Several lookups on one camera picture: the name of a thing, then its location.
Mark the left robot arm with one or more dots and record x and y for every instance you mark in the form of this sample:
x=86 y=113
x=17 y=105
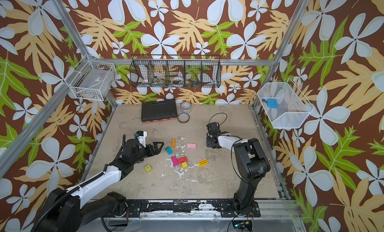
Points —
x=68 y=210

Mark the pink rectangular block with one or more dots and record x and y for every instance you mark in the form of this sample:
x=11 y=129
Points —
x=191 y=146

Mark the teal triangular block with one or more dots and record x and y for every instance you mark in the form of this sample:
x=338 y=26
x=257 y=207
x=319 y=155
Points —
x=169 y=150

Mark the small yellow block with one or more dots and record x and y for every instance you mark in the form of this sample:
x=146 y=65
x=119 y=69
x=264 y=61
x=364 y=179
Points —
x=184 y=165

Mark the black wire wall basket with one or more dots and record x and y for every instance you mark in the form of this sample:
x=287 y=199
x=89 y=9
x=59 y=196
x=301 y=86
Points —
x=158 y=70

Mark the brown tape roll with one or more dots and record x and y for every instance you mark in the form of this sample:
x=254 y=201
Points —
x=183 y=118

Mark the white wire basket left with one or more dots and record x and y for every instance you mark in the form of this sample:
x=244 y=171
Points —
x=91 y=79

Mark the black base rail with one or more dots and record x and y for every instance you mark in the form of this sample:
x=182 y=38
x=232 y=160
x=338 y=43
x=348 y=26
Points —
x=209 y=208

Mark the blue object in basket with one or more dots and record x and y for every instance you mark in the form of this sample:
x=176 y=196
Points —
x=270 y=103

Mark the black red tool case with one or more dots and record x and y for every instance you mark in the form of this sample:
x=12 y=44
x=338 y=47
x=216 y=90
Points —
x=155 y=111

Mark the yellow green cube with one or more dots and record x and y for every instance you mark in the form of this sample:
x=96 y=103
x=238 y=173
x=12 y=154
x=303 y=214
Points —
x=148 y=168

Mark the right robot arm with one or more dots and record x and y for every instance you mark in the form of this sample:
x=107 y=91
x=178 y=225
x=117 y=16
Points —
x=251 y=160

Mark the white mesh basket right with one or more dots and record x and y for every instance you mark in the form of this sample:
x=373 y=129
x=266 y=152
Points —
x=293 y=106

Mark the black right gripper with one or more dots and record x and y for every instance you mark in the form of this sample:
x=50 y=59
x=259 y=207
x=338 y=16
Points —
x=212 y=140

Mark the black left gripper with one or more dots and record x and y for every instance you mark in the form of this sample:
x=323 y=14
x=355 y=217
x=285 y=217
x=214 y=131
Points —
x=157 y=151

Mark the clear tape roll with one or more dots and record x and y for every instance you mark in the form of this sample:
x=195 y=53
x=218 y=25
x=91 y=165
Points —
x=185 y=107

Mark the yellow red striped block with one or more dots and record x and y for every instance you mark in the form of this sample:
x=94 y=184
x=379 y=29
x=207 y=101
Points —
x=203 y=162

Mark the white tape roll in basket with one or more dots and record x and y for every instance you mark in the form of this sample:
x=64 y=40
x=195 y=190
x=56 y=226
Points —
x=177 y=80

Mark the magenta block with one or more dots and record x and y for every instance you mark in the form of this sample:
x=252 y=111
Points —
x=174 y=161

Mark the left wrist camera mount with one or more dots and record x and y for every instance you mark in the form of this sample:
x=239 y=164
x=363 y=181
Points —
x=141 y=137

